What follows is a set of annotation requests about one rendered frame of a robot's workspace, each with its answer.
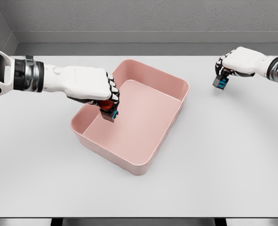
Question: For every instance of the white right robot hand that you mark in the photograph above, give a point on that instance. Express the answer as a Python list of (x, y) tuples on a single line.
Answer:
[(242, 61)]

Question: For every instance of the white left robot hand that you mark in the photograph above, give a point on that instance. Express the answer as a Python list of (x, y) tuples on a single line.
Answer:
[(89, 82)]

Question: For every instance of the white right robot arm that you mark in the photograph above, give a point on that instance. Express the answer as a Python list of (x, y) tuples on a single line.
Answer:
[(277, 69)]

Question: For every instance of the pink plastic basket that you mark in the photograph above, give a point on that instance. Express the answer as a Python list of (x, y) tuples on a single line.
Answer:
[(138, 117)]

